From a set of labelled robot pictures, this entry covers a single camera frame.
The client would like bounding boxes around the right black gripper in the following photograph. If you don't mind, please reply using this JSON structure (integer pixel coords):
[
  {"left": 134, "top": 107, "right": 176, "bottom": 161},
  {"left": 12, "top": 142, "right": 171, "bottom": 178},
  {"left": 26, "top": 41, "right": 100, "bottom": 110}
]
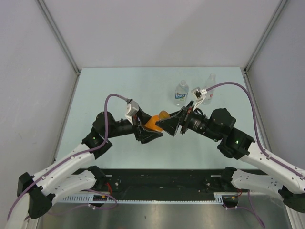
[{"left": 155, "top": 101, "right": 221, "bottom": 142}]

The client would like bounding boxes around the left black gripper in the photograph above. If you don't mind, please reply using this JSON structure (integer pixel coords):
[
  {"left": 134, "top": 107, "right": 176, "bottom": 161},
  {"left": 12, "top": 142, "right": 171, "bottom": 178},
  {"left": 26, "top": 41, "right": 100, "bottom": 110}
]
[{"left": 105, "top": 105, "right": 163, "bottom": 144}]

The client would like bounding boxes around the small orange juice bottle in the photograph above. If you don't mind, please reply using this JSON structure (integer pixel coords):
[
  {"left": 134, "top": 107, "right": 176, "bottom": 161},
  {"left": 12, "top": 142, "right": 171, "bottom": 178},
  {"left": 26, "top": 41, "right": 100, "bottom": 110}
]
[{"left": 145, "top": 114, "right": 163, "bottom": 132}]

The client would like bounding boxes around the blue labeled water bottle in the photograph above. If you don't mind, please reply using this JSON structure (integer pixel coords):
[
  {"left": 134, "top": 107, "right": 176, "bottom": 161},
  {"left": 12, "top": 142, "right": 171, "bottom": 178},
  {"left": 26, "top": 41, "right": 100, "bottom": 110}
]
[{"left": 174, "top": 80, "right": 189, "bottom": 107}]

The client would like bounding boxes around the clear unlabeled plastic bottle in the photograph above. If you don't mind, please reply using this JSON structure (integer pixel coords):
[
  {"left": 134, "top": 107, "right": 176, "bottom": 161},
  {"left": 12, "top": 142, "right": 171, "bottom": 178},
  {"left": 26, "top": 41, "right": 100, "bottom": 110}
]
[{"left": 203, "top": 73, "right": 216, "bottom": 105}]

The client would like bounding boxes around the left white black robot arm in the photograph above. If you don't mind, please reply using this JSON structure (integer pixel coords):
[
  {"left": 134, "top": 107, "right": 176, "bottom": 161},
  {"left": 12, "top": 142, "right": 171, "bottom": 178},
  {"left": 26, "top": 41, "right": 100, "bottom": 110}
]
[{"left": 17, "top": 101, "right": 169, "bottom": 219}]

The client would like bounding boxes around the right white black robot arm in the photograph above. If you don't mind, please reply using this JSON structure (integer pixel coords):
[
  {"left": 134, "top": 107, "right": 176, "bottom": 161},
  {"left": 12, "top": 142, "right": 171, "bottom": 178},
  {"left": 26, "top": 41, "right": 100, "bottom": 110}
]
[{"left": 156, "top": 106, "right": 305, "bottom": 213}]

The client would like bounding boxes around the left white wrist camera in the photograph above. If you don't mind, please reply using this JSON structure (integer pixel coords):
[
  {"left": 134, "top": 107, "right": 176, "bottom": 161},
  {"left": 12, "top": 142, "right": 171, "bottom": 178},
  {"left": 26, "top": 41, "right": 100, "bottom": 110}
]
[{"left": 125, "top": 99, "right": 139, "bottom": 124}]

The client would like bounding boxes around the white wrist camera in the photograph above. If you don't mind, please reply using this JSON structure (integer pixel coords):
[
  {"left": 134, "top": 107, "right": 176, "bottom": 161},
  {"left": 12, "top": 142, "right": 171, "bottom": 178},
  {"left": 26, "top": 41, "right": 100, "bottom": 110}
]
[
  {"left": 191, "top": 87, "right": 207, "bottom": 111},
  {"left": 125, "top": 99, "right": 139, "bottom": 124}
]

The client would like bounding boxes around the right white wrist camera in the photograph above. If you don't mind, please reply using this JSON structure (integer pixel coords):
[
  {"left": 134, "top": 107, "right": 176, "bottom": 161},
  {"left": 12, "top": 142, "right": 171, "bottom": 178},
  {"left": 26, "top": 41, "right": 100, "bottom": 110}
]
[{"left": 191, "top": 87, "right": 207, "bottom": 111}]

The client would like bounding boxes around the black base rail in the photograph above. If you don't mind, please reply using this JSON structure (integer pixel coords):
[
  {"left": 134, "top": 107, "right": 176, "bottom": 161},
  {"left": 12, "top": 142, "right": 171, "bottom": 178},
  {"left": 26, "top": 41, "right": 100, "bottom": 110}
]
[{"left": 102, "top": 168, "right": 238, "bottom": 192}]

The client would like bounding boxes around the right aluminium frame post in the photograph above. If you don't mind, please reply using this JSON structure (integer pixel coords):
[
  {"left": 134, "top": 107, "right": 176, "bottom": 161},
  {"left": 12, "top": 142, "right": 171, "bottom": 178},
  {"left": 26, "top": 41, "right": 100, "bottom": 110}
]
[{"left": 243, "top": 0, "right": 290, "bottom": 72}]

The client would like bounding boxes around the aluminium frame post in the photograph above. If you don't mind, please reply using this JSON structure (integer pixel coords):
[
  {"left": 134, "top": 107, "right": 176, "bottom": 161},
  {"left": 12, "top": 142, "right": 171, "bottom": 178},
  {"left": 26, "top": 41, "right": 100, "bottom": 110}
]
[
  {"left": 243, "top": 0, "right": 290, "bottom": 72},
  {"left": 35, "top": 0, "right": 81, "bottom": 74}
]

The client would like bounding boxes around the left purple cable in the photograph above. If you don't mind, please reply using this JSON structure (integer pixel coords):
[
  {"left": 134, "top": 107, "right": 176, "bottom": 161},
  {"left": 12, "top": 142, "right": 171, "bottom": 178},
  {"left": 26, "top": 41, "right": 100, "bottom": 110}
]
[{"left": 7, "top": 94, "right": 131, "bottom": 221}]

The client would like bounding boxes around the slotted cable duct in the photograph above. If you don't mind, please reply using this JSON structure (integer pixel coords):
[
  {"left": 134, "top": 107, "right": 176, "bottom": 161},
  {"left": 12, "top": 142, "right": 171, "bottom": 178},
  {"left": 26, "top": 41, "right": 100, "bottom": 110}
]
[{"left": 59, "top": 189, "right": 238, "bottom": 204}]

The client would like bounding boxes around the left aluminium frame post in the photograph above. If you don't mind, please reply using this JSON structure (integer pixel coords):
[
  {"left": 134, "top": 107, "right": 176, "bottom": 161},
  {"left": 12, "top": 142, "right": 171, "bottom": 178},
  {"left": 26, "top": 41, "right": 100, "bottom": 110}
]
[{"left": 35, "top": 0, "right": 81, "bottom": 74}]

